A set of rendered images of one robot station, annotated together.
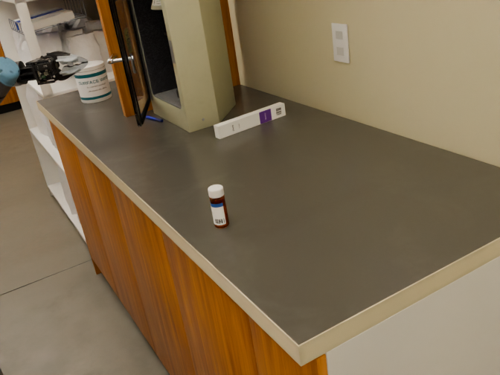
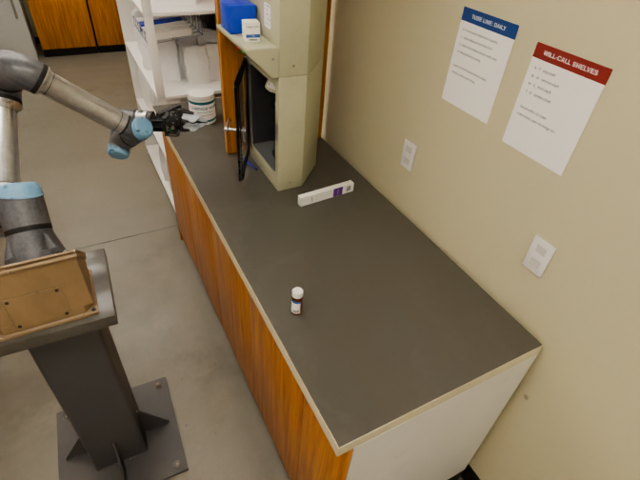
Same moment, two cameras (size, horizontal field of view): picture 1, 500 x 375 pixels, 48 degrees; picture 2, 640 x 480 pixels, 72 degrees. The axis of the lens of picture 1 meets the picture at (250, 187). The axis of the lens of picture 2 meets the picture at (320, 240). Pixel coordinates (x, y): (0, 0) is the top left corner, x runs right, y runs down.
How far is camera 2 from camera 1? 0.49 m
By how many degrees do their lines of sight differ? 15
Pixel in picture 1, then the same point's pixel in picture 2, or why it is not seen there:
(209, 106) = (296, 173)
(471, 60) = (499, 224)
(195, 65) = (292, 144)
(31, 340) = (128, 289)
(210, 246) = (287, 333)
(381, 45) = (438, 175)
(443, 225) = (448, 353)
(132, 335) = (204, 301)
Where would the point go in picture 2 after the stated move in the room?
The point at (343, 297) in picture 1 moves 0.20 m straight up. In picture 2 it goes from (372, 409) to (385, 362)
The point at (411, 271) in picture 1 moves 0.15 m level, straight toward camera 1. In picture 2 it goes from (419, 394) to (411, 450)
